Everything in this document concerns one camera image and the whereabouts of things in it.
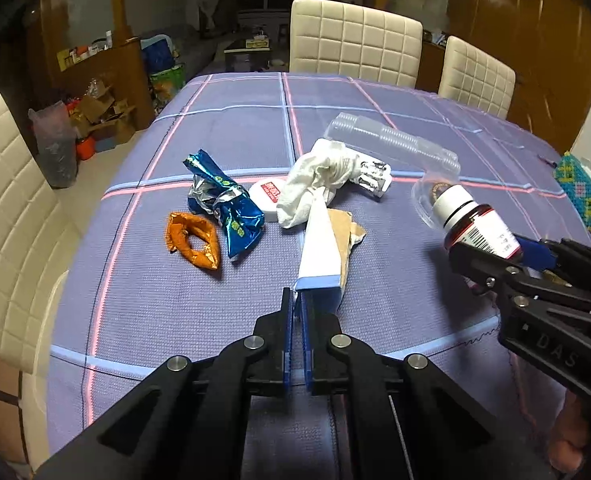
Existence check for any orange foil wrapper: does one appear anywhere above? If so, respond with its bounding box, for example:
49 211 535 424
166 211 223 271

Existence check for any person's right hand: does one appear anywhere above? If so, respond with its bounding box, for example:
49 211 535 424
548 394 591 476

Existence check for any purple plaid tablecloth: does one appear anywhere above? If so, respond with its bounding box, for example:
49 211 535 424
48 72 591 480

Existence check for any pile of cardboard boxes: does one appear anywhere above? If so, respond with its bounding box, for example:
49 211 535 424
68 82 139 147

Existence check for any narrow cream quilted chair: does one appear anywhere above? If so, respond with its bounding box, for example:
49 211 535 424
438 36 517 121

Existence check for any clear plastic cup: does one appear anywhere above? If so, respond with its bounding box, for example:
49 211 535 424
411 172 459 234

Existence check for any clear plastic cup sleeve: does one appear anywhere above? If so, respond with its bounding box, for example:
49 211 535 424
324 112 462 177

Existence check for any brown bottle with white cap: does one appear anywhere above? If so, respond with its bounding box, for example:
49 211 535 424
433 185 524 292

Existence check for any wooden partition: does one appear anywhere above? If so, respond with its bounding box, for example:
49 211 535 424
26 0 157 132

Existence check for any colourful beaded box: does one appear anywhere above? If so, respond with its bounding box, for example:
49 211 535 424
554 152 591 235

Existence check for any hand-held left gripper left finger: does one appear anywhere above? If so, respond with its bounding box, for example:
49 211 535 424
36 287 296 480

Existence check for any grey plastic bag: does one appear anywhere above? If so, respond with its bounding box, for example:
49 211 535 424
28 101 80 190

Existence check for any blue bag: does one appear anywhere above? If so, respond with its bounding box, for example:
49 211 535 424
140 35 176 78

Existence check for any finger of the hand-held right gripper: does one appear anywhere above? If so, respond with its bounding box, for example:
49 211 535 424
448 241 591 312
513 235 591 307

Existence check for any dark coffee table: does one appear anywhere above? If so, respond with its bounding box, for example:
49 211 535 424
224 34 276 74

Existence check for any row of small shelf bottles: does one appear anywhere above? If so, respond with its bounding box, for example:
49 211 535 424
57 30 115 69

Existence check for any wooden wardrobe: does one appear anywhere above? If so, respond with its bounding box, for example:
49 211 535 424
448 0 591 147

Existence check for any grey sofa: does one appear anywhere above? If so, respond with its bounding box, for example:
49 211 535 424
176 24 237 81

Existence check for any blue foil wrapper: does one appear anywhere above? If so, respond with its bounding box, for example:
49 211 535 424
184 149 266 259

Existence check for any colourful woven bag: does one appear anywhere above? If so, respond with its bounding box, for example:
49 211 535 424
148 65 187 112

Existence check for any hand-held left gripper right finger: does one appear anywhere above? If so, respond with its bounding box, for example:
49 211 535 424
300 292 557 480

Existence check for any white tissue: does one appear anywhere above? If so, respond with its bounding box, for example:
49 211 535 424
277 140 364 230

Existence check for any white carton with blue edge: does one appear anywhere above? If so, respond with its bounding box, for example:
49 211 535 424
294 199 343 312

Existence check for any white round lid red label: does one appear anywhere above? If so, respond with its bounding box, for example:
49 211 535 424
248 178 289 224

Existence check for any wide cream quilted chair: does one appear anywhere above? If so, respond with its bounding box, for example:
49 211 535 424
289 0 423 89

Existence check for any brown cardboard piece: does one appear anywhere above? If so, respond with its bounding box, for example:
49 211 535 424
328 209 367 292

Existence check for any large cream quilted chair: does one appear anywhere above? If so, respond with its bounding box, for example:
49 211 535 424
0 91 84 467

